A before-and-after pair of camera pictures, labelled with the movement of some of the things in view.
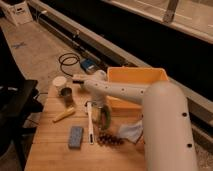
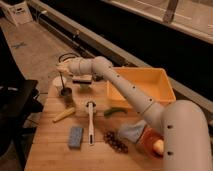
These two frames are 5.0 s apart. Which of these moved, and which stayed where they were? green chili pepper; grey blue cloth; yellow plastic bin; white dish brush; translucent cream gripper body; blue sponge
Moved: translucent cream gripper body; green chili pepper
Stayed: white dish brush; blue sponge; grey blue cloth; yellow plastic bin
